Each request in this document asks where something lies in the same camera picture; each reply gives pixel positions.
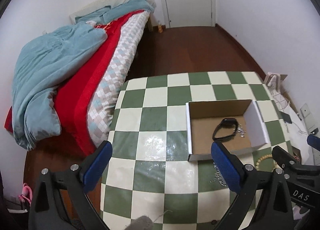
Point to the black smart watch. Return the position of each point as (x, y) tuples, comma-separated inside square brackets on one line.
[(229, 126)]

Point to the open cardboard box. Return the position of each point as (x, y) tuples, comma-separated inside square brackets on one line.
[(204, 116)]

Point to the red blanket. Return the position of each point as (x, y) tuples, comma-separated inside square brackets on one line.
[(72, 97)]

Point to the pink slipper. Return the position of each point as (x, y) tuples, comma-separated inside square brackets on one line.
[(26, 195)]

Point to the white wall socket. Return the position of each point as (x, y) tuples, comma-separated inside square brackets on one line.
[(309, 121)]

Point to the orange drink bottle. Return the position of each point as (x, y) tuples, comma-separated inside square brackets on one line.
[(159, 25)]

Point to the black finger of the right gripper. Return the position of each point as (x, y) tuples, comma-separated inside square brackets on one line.
[(302, 180)]

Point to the green white checkered tablecloth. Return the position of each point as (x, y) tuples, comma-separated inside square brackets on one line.
[(149, 172)]

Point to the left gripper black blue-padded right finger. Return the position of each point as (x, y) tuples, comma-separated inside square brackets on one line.
[(274, 210)]

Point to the light blue duvet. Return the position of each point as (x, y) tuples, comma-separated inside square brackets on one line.
[(47, 61)]

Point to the checkered bed mattress sheet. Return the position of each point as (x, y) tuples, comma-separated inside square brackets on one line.
[(101, 108)]

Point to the cardboard paper bag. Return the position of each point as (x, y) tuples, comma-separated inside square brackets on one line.
[(273, 81)]

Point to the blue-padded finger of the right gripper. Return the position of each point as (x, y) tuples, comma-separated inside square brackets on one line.
[(313, 141)]

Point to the black smartphone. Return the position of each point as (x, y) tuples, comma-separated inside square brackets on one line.
[(286, 117)]

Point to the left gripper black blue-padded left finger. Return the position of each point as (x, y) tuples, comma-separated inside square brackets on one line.
[(47, 210)]

